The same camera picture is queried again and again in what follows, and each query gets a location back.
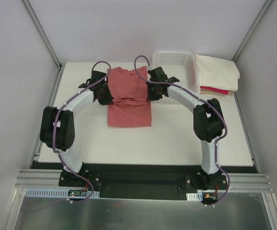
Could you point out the right aluminium frame post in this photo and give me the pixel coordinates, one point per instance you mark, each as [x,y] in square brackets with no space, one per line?
[253,27]

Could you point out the aluminium rail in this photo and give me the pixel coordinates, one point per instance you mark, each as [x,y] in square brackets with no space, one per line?
[44,133]
[240,182]

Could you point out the salmon pink t shirt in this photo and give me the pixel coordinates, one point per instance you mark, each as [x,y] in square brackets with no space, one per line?
[130,108]

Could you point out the white perforated plastic basket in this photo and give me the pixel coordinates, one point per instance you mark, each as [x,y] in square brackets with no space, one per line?
[179,64]

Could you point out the folded tan t shirt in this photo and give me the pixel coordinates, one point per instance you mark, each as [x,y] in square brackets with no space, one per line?
[213,93]

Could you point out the front aluminium rail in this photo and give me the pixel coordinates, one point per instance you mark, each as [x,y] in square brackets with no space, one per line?
[240,182]

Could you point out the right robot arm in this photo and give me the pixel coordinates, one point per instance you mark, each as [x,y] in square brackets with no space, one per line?
[208,122]

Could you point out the folded cream t shirt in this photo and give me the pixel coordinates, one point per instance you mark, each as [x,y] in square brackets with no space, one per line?
[217,73]

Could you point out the left aluminium frame post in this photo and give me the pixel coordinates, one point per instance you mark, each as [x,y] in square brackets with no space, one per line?
[39,28]

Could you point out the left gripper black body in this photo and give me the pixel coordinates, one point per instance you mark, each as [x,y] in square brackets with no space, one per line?
[105,96]

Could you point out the left white cable duct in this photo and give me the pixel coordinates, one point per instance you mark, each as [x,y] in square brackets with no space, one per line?
[60,193]

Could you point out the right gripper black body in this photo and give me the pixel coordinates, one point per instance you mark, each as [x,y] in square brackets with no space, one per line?
[151,93]

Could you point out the white cable duct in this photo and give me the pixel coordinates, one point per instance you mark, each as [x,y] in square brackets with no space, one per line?
[194,196]
[60,193]

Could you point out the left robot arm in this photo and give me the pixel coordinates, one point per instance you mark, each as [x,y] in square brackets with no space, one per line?
[58,123]

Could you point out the right white cable duct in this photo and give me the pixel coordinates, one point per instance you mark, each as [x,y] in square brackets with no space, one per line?
[194,196]

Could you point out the aluminium frame post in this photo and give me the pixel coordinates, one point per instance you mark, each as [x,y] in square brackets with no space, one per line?
[253,27]
[39,28]

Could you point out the left side aluminium rail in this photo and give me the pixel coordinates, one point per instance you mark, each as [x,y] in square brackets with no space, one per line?
[44,133]

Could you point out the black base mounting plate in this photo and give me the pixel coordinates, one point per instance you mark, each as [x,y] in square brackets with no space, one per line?
[128,181]

